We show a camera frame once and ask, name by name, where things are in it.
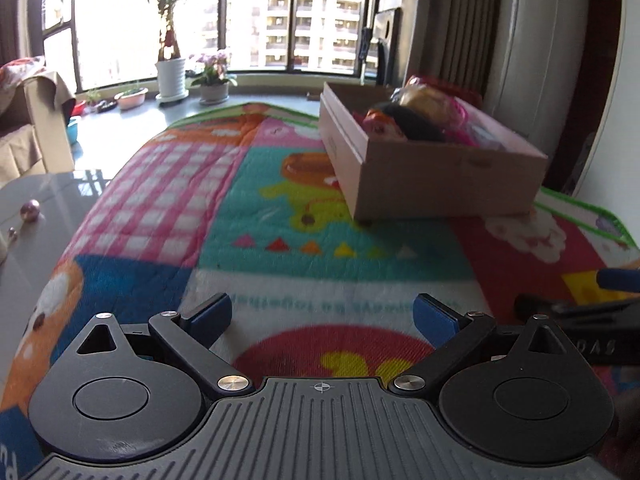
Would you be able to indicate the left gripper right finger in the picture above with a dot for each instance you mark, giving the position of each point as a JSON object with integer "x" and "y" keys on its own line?
{"x": 457, "y": 341}

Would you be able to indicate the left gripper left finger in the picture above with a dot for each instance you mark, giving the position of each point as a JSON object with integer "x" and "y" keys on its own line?
{"x": 187, "y": 339}

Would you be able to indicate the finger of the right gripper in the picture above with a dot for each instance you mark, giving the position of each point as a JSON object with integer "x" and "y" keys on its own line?
{"x": 527, "y": 304}
{"x": 622, "y": 280}

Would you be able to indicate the pink cardboard box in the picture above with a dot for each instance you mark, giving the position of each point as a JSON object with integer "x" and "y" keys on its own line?
{"x": 383, "y": 179}

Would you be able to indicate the pink toy basket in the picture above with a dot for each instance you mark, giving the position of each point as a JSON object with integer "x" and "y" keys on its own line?
{"x": 461, "y": 129}

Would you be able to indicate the black plush toy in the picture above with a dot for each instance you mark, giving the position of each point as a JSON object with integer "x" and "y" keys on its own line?
{"x": 413, "y": 125}

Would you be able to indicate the small packaged bread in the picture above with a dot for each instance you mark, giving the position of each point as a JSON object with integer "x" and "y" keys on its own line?
{"x": 381, "y": 127}

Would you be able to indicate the large packaged bread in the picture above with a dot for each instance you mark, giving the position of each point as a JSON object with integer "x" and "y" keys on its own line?
{"x": 425, "y": 99}

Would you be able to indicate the colourful cartoon play mat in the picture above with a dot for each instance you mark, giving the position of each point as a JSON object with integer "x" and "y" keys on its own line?
{"x": 244, "y": 201}

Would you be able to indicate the pink metallic ball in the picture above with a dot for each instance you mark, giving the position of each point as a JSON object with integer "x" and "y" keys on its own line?
{"x": 30, "y": 211}

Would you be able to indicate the white air conditioner column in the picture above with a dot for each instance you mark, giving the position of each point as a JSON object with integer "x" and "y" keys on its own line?
{"x": 534, "y": 68}

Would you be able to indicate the blue plastic basin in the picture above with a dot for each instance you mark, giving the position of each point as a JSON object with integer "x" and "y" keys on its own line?
{"x": 72, "y": 130}

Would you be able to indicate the small planter bowl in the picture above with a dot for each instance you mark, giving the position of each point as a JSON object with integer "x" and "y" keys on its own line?
{"x": 130, "y": 99}

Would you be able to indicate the pink flower pot plant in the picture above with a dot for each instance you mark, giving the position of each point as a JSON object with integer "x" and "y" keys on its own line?
{"x": 213, "y": 80}

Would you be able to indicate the beige sofa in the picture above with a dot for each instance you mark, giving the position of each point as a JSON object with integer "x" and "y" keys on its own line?
{"x": 36, "y": 105}

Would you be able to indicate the tall plant white pot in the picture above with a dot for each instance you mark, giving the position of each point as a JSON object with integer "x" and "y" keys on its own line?
{"x": 171, "y": 74}

